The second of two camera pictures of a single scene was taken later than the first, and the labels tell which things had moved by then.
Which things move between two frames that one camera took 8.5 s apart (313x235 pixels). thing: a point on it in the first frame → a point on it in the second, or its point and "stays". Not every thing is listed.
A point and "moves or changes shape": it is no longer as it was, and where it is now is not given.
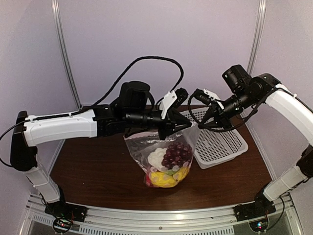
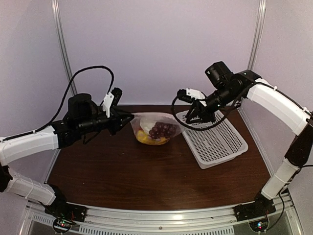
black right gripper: x=221 y=119 → x=207 y=116
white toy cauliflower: x=155 y=159 moves or changes shape
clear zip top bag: x=164 y=163 moves or changes shape
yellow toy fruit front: x=162 y=179 → x=144 y=138
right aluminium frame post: x=257 y=35 stays
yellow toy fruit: x=181 y=174 → x=163 y=140
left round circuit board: x=61 y=225 stays
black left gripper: x=172 y=117 → x=115 y=117
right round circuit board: x=259 y=225 stays
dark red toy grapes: x=177 y=154 moves or changes shape
